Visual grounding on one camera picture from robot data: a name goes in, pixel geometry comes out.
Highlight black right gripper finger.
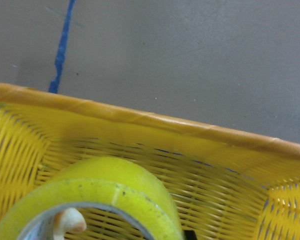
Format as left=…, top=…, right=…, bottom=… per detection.
left=183, top=230, right=197, bottom=240

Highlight yellow tape roll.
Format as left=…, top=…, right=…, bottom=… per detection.
left=0, top=157, right=185, bottom=240

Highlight yellow plastic basket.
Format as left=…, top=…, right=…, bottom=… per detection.
left=0, top=83, right=300, bottom=240

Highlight croissant toy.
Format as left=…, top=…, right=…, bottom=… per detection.
left=52, top=207, right=87, bottom=240

